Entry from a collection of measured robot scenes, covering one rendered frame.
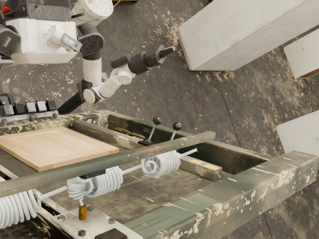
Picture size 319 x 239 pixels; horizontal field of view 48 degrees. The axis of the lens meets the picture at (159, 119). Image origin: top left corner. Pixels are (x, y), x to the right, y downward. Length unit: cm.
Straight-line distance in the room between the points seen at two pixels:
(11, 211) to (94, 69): 116
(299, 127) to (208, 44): 185
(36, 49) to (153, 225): 97
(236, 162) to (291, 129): 371
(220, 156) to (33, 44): 91
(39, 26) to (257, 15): 259
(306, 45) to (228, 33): 268
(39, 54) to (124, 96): 199
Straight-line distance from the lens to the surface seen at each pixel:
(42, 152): 155
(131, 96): 352
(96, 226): 79
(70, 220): 82
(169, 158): 92
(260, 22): 373
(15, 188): 63
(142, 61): 155
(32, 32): 155
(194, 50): 420
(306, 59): 639
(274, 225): 467
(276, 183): 116
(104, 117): 211
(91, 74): 177
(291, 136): 523
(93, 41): 168
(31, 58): 156
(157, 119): 156
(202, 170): 135
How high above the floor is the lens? 256
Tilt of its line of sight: 45 degrees down
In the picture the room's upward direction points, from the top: 62 degrees clockwise
